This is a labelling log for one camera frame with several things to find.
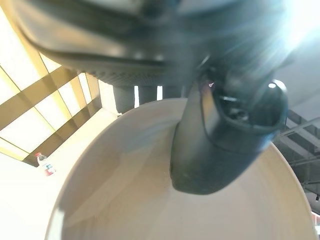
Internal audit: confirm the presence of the cream white plate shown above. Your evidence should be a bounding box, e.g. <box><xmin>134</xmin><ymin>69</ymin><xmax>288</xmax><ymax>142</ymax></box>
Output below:
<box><xmin>44</xmin><ymin>97</ymin><xmax>318</xmax><ymax>240</ymax></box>

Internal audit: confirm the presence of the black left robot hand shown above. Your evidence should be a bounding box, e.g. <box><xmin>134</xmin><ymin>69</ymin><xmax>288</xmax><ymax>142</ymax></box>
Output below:
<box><xmin>13</xmin><ymin>0</ymin><xmax>292</xmax><ymax>196</ymax></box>

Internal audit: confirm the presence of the window with dark frame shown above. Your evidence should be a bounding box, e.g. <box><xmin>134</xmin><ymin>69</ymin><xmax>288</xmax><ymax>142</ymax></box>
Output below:
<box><xmin>0</xmin><ymin>4</ymin><xmax>102</xmax><ymax>168</ymax></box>

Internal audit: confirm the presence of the clear plastic bottle red label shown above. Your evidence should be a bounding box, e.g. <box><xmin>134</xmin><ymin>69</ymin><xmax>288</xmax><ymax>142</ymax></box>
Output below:
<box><xmin>34</xmin><ymin>152</ymin><xmax>57</xmax><ymax>177</ymax></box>

